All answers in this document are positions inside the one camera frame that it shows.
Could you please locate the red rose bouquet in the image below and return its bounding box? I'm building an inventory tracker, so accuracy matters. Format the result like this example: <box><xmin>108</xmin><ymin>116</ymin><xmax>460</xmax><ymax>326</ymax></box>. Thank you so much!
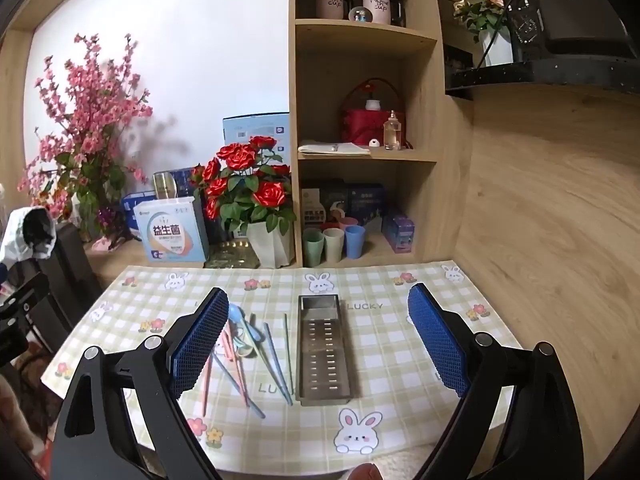
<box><xmin>189</xmin><ymin>135</ymin><xmax>297</xmax><ymax>236</ymax></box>

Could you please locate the stainless steel utensil tray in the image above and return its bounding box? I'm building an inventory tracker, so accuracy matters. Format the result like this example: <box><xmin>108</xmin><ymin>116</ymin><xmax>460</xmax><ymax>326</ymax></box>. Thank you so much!
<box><xmin>295</xmin><ymin>294</ymin><xmax>362</xmax><ymax>407</ymax></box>

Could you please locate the wooden shelf unit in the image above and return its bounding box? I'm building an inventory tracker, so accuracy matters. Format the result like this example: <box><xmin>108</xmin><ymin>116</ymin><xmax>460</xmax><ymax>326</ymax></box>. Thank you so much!
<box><xmin>289</xmin><ymin>0</ymin><xmax>473</xmax><ymax>268</ymax></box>

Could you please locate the green checkered bunny tablecloth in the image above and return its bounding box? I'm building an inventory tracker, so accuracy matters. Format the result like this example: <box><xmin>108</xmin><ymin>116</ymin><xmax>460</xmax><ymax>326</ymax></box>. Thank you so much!
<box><xmin>40</xmin><ymin>260</ymin><xmax>523</xmax><ymax>461</ymax></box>

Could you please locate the pink blossom plant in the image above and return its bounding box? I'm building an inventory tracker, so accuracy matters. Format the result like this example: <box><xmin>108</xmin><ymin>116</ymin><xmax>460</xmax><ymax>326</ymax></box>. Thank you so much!
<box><xmin>17</xmin><ymin>32</ymin><xmax>156</xmax><ymax>251</ymax></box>

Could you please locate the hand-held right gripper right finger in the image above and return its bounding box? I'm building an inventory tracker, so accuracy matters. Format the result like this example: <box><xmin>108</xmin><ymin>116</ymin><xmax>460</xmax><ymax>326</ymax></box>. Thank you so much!
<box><xmin>407</xmin><ymin>282</ymin><xmax>598</xmax><ymax>480</ymax></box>

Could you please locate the clear perfume bottle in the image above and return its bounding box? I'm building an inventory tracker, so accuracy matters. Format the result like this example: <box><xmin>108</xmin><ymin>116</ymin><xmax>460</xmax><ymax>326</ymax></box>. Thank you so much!
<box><xmin>383</xmin><ymin>110</ymin><xmax>402</xmax><ymax>151</ymax></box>

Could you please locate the black speckled countertop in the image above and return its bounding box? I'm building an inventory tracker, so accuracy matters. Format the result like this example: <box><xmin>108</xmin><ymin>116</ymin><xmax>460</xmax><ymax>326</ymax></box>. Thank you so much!
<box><xmin>445</xmin><ymin>57</ymin><xmax>640</xmax><ymax>93</ymax></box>

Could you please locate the blue printed box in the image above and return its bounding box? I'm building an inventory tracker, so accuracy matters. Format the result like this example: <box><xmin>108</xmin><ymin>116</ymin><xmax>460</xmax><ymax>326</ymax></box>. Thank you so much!
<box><xmin>347</xmin><ymin>183</ymin><xmax>386</xmax><ymax>227</ymax></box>

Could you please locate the white square vase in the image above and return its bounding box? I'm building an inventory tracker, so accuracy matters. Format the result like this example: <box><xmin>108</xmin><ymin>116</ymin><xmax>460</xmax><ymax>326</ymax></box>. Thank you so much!
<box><xmin>480</xmin><ymin>25</ymin><xmax>516</xmax><ymax>67</ymax></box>

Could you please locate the light blue large carton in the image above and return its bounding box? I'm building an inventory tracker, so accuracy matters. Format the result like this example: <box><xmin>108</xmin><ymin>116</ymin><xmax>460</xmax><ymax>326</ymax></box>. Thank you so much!
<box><xmin>222</xmin><ymin>112</ymin><xmax>292</xmax><ymax>161</ymax></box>

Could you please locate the beige cup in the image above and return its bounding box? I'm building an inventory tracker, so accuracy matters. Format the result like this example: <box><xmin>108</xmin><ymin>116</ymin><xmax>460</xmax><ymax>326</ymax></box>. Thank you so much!
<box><xmin>322</xmin><ymin>228</ymin><xmax>346</xmax><ymax>264</ymax></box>

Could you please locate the green chopstick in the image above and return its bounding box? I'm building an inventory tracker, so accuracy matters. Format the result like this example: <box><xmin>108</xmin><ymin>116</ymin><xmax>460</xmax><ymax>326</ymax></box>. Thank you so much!
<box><xmin>249</xmin><ymin>314</ymin><xmax>282</xmax><ymax>392</ymax></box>
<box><xmin>284</xmin><ymin>313</ymin><xmax>294</xmax><ymax>406</ymax></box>

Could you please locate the blue spoon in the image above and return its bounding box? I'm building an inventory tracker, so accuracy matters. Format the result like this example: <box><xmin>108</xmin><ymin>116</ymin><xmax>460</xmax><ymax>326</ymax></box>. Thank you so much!
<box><xmin>228</xmin><ymin>303</ymin><xmax>267</xmax><ymax>357</ymax></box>

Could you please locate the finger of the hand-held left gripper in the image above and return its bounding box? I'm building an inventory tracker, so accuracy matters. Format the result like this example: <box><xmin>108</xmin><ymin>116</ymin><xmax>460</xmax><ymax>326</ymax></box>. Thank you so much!
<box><xmin>0</xmin><ymin>272</ymin><xmax>51</xmax><ymax>321</ymax></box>

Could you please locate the white and blue carton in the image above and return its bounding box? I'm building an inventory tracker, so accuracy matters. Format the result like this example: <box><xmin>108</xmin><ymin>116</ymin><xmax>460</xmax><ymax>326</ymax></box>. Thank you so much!
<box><xmin>132</xmin><ymin>197</ymin><xmax>210</xmax><ymax>263</ymax></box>

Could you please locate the blue cup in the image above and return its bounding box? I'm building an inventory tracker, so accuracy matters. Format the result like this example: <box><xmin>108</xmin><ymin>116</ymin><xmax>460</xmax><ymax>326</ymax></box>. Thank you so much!
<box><xmin>344</xmin><ymin>225</ymin><xmax>367</xmax><ymax>260</ymax></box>

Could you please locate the pale pink rose bouquet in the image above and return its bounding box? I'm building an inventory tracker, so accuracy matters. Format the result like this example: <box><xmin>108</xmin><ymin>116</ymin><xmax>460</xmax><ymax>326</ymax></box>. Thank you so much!
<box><xmin>452</xmin><ymin>0</ymin><xmax>523</xmax><ymax>43</ymax></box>

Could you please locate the purple box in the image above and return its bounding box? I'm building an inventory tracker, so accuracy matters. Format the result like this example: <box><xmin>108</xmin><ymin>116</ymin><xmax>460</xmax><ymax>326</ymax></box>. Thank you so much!
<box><xmin>382</xmin><ymin>212</ymin><xmax>417</xmax><ymax>254</ymax></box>

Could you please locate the red basket with handle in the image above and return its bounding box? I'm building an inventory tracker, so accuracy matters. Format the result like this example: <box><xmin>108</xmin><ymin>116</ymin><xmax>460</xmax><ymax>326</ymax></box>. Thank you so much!
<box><xmin>340</xmin><ymin>77</ymin><xmax>408</xmax><ymax>149</ymax></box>

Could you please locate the dark blue gold box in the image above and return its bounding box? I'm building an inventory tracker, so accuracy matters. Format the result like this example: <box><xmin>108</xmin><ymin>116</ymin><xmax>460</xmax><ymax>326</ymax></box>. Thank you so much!
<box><xmin>152</xmin><ymin>167</ymin><xmax>206</xmax><ymax>201</ymax></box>

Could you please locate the white printed box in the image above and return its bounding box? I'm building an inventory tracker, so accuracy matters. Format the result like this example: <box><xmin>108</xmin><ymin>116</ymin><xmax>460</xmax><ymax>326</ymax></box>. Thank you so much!
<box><xmin>301</xmin><ymin>187</ymin><xmax>326</xmax><ymax>227</ymax></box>

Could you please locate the blue chopstick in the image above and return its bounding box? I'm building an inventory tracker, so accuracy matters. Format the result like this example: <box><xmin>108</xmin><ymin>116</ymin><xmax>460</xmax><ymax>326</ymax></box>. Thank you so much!
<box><xmin>264</xmin><ymin>322</ymin><xmax>293</xmax><ymax>405</ymax></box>
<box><xmin>212</xmin><ymin>352</ymin><xmax>265</xmax><ymax>419</ymax></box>

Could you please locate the green cup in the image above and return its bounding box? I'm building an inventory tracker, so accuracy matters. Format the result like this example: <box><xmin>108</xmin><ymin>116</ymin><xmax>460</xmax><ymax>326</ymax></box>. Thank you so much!
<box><xmin>302</xmin><ymin>227</ymin><xmax>326</xmax><ymax>267</ymax></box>

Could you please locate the gold embossed tin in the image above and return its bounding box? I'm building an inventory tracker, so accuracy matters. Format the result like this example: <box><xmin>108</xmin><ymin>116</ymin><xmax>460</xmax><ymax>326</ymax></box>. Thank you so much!
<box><xmin>204</xmin><ymin>240</ymin><xmax>261</xmax><ymax>269</ymax></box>

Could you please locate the dark printed box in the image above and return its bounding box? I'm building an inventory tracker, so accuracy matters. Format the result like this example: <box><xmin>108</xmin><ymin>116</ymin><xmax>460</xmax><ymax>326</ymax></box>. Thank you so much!
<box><xmin>320</xmin><ymin>182</ymin><xmax>351</xmax><ymax>222</ymax></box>

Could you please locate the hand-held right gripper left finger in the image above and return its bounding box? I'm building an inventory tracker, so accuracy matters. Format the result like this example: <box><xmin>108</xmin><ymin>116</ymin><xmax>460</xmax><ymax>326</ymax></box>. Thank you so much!
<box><xmin>50</xmin><ymin>287</ymin><xmax>231</xmax><ymax>480</ymax></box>

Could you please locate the beige spoon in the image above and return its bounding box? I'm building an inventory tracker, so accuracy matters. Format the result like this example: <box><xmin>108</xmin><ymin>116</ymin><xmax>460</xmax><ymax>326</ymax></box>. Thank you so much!
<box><xmin>234</xmin><ymin>327</ymin><xmax>261</xmax><ymax>361</ymax></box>

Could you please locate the white and black cloth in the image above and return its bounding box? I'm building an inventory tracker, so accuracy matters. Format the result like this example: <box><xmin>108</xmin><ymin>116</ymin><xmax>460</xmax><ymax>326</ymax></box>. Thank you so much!
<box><xmin>0</xmin><ymin>205</ymin><xmax>57</xmax><ymax>266</ymax></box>

